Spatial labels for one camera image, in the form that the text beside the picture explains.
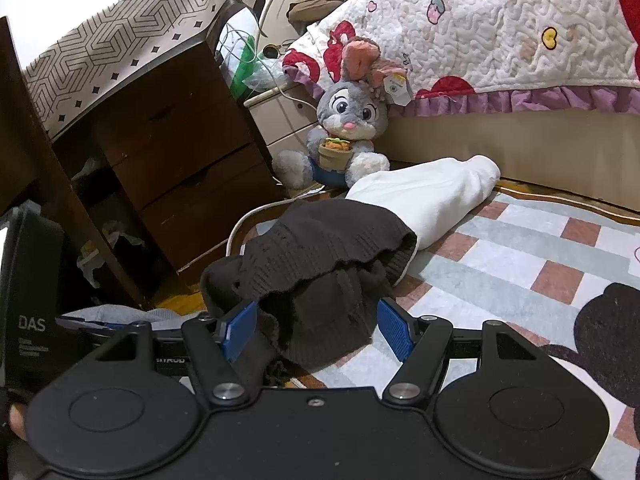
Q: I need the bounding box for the person's left hand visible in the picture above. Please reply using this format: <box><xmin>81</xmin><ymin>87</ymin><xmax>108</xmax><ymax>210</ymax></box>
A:
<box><xmin>0</xmin><ymin>387</ymin><xmax>31</xmax><ymax>443</ymax></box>

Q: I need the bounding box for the grey plush rabbit toy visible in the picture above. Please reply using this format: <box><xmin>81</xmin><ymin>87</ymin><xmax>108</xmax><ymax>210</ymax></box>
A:
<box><xmin>272</xmin><ymin>36</ymin><xmax>413</xmax><ymax>188</ymax></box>

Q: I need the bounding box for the checkered rug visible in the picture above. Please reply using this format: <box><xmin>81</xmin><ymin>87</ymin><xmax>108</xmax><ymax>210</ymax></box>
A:
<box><xmin>280</xmin><ymin>180</ymin><xmax>640</xmax><ymax>480</ymax></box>

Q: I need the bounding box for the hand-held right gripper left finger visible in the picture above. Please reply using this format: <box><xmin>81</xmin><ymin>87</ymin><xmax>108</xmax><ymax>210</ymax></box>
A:
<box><xmin>95</xmin><ymin>300</ymin><xmax>261</xmax><ymax>407</ymax></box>

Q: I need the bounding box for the beige nightstand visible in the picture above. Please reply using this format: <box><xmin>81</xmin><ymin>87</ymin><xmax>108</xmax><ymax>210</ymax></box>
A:
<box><xmin>244</xmin><ymin>77</ymin><xmax>326</xmax><ymax>161</ymax></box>

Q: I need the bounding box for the green plastic bag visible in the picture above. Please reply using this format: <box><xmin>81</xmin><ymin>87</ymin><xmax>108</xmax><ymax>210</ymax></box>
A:
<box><xmin>227</xmin><ymin>42</ymin><xmax>281</xmax><ymax>98</ymax></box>

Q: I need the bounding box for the white quilted bedspread, red print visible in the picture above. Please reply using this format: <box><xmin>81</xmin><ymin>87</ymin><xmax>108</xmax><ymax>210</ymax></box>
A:
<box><xmin>281</xmin><ymin>0</ymin><xmax>640</xmax><ymax>116</ymax></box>

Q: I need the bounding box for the beige bed base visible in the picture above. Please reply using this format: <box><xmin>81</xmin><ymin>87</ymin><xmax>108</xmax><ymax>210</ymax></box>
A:
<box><xmin>385</xmin><ymin>95</ymin><xmax>640</xmax><ymax>211</ymax></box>

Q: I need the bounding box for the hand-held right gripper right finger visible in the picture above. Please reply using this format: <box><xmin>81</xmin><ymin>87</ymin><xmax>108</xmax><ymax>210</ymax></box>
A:
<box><xmin>376</xmin><ymin>297</ymin><xmax>546</xmax><ymax>406</ymax></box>

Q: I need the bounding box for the brown wooden drawer cabinet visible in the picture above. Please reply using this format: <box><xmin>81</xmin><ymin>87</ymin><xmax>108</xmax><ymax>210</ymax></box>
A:
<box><xmin>50</xmin><ymin>40</ymin><xmax>286</xmax><ymax>281</ymax></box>

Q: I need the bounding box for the brown pillow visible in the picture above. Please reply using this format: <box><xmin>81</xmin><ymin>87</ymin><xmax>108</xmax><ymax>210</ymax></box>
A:
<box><xmin>286</xmin><ymin>0</ymin><xmax>386</xmax><ymax>23</ymax></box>

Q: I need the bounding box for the folded white garment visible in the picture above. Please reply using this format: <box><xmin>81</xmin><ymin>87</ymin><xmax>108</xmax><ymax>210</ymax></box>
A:
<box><xmin>345</xmin><ymin>154</ymin><xmax>501</xmax><ymax>253</ymax></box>

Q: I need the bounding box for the geometric patterned tablecloth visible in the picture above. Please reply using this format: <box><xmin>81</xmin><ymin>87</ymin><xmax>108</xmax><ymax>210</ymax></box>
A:
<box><xmin>22</xmin><ymin>0</ymin><xmax>266</xmax><ymax>141</ymax></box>

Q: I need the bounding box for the thick white cable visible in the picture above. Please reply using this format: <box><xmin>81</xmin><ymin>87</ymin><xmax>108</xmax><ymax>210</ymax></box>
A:
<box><xmin>226</xmin><ymin>187</ymin><xmax>326</xmax><ymax>261</ymax></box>

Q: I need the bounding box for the dark wooden desk panel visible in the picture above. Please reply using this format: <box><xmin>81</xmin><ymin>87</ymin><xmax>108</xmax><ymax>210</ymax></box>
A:
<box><xmin>0</xmin><ymin>16</ymin><xmax>151</xmax><ymax>311</ymax></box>

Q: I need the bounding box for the crumpled white bag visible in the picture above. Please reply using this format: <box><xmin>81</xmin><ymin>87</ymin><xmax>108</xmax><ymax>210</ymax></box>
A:
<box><xmin>75</xmin><ymin>222</ymin><xmax>146</xmax><ymax>288</ymax></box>

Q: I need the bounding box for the dark brown knit sweater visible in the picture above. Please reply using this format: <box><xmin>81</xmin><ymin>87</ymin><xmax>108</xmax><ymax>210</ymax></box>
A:
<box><xmin>200</xmin><ymin>199</ymin><xmax>418</xmax><ymax>391</ymax></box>

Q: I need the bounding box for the grey cloth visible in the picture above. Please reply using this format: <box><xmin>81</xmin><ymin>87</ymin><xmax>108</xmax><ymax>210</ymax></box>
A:
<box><xmin>60</xmin><ymin>304</ymin><xmax>201</xmax><ymax>333</ymax></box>

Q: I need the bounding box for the thin white cable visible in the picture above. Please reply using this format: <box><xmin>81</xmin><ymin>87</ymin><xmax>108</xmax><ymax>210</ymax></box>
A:
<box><xmin>220</xmin><ymin>25</ymin><xmax>311</xmax><ymax>106</ymax></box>

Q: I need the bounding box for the beige round bed headboard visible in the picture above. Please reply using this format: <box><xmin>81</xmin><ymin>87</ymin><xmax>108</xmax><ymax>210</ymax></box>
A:
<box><xmin>262</xmin><ymin>0</ymin><xmax>416</xmax><ymax>56</ymax></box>

